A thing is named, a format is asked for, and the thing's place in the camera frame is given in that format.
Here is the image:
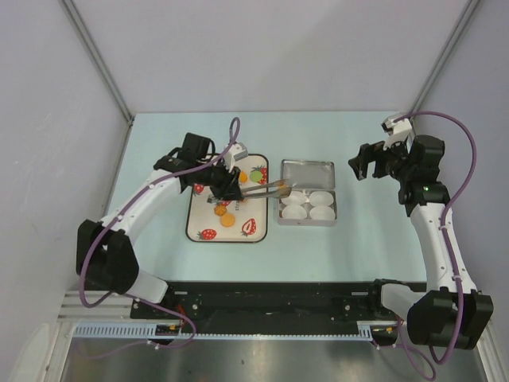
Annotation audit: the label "white paper cup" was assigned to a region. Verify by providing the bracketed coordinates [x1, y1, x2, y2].
[281, 205, 308, 220]
[309, 191, 334, 207]
[309, 206, 336, 220]
[281, 190, 307, 205]

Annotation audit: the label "orange fish shaped cookie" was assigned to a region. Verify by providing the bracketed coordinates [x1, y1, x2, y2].
[239, 171, 248, 184]

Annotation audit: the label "strawberry pattern white tray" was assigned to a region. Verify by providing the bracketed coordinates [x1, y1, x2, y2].
[185, 153, 270, 244]

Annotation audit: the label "white paper cup back right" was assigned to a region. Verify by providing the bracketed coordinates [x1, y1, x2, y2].
[309, 191, 334, 207]

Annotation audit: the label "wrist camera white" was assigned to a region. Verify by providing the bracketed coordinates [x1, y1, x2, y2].
[223, 142, 248, 171]
[381, 115, 413, 150]

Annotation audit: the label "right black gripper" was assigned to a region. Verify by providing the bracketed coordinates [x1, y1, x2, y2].
[348, 133, 414, 182]

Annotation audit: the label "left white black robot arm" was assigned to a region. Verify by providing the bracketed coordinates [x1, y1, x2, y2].
[76, 133, 247, 318]

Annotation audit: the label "silver tin box base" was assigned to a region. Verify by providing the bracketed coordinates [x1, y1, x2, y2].
[278, 189, 338, 227]

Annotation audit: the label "white paper cup back left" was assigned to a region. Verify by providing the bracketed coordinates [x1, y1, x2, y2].
[281, 190, 307, 205]

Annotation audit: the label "right aluminium frame post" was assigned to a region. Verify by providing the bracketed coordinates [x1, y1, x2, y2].
[410, 0, 484, 112]

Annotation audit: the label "green round cookie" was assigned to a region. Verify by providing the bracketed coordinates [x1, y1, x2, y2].
[250, 170, 263, 183]

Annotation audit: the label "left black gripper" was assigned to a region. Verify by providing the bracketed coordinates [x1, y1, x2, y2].
[196, 157, 244, 202]

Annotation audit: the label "white paper cup front right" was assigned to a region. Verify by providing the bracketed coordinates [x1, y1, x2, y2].
[309, 206, 336, 220]

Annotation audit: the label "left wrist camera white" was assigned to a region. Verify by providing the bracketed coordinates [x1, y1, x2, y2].
[223, 142, 248, 171]

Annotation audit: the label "white paper cup front left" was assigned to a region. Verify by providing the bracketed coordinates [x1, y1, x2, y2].
[281, 205, 308, 220]

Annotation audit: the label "silver tin lid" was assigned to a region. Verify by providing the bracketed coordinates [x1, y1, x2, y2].
[281, 159, 336, 189]

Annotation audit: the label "orange round cookie on tray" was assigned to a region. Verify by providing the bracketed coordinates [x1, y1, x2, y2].
[220, 212, 235, 228]

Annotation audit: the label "left aluminium frame post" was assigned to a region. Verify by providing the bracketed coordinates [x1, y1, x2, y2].
[59, 0, 134, 127]

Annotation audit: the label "white slotted cable duct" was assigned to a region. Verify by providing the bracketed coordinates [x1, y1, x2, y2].
[73, 322, 373, 341]

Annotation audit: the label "aluminium frame post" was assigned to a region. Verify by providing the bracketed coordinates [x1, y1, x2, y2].
[410, 0, 484, 112]
[59, 0, 134, 127]

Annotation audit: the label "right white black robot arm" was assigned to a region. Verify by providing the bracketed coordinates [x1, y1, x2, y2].
[348, 135, 494, 349]

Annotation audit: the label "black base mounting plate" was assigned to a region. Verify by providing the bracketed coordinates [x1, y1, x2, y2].
[130, 279, 406, 346]

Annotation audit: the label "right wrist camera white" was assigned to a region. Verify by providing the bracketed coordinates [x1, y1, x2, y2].
[381, 115, 413, 150]

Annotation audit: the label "metal serving tongs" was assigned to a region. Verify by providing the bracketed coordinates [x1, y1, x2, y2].
[207, 179, 292, 205]

